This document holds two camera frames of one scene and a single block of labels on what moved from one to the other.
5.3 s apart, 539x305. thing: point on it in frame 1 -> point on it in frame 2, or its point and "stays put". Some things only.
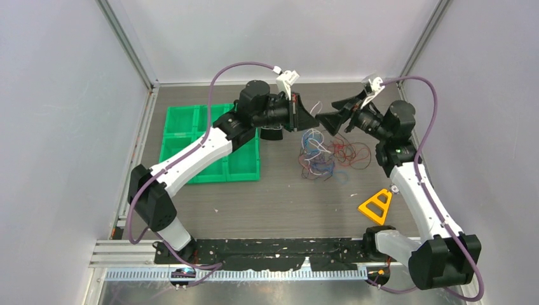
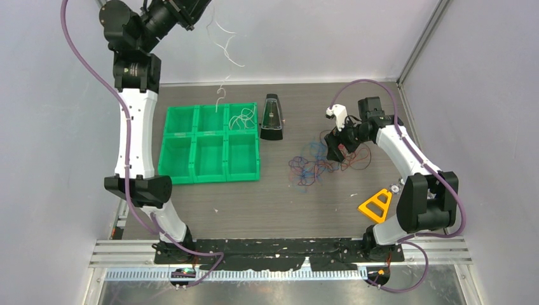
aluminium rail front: (135, 260) stays put
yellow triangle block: (374, 201) stays put
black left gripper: (304, 119) -> (187, 12)
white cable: (321, 149) -> (225, 53)
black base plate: (241, 255) stays put
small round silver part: (394, 189) stays put
